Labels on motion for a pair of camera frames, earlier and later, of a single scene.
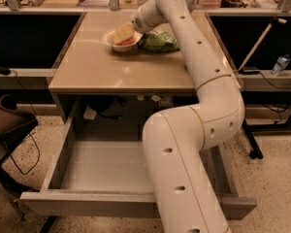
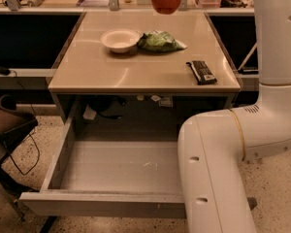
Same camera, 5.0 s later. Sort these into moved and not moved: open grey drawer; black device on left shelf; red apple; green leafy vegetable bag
Moved: red apple
Not moved: green leafy vegetable bag; black device on left shelf; open grey drawer
